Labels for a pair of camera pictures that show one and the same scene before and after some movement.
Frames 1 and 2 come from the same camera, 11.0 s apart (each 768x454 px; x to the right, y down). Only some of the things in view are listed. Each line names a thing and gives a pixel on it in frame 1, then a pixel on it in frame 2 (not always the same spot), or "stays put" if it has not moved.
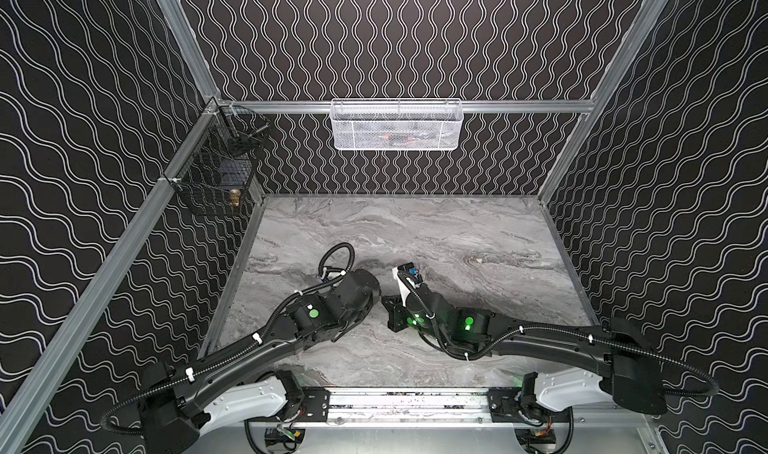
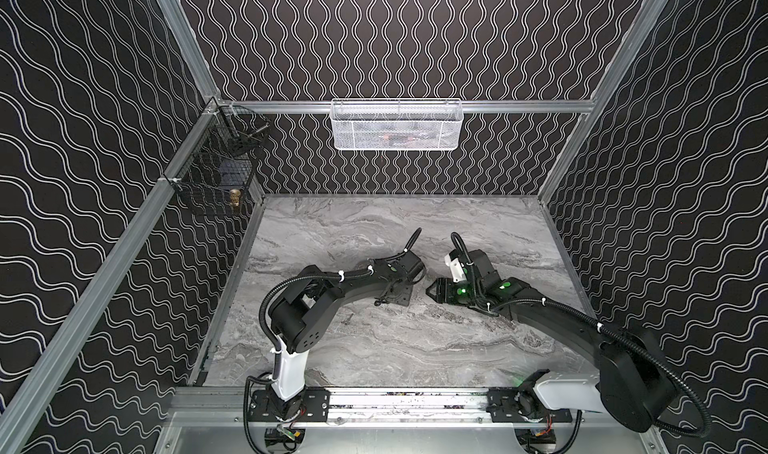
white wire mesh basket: [392, 124] stays put
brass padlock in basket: [234, 197] stays put
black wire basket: [221, 159] stays put
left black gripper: [365, 309] -> [399, 292]
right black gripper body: [395, 309] -> [447, 289]
